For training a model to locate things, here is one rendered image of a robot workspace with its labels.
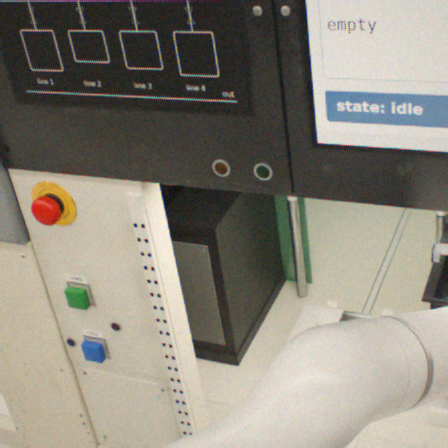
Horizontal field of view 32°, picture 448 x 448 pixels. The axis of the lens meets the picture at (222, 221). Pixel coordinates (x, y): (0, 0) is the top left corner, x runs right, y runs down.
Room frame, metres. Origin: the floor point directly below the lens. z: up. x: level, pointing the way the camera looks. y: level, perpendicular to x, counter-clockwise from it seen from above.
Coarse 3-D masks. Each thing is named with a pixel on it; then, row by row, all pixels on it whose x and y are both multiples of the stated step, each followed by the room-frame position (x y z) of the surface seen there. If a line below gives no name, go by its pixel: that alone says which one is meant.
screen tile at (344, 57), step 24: (336, 0) 0.70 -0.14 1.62; (360, 0) 0.69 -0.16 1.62; (384, 0) 0.68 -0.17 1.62; (408, 0) 0.67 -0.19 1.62; (432, 0) 0.66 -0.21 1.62; (432, 24) 0.66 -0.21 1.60; (336, 48) 0.70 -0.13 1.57; (360, 48) 0.69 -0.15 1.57; (384, 48) 0.68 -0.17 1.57; (408, 48) 0.67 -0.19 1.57; (432, 48) 0.66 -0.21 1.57; (336, 72) 0.70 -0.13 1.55; (360, 72) 0.69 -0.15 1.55; (384, 72) 0.68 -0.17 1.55; (408, 72) 0.67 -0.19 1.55; (432, 72) 0.66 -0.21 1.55
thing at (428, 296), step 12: (444, 228) 1.02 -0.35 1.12; (444, 240) 0.99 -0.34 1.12; (432, 252) 0.94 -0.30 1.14; (444, 252) 0.93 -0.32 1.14; (444, 264) 0.94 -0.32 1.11; (432, 276) 0.91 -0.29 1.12; (444, 276) 0.94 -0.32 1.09; (432, 288) 0.88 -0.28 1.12; (444, 288) 0.94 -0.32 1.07; (432, 300) 0.85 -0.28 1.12; (444, 300) 0.85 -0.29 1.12
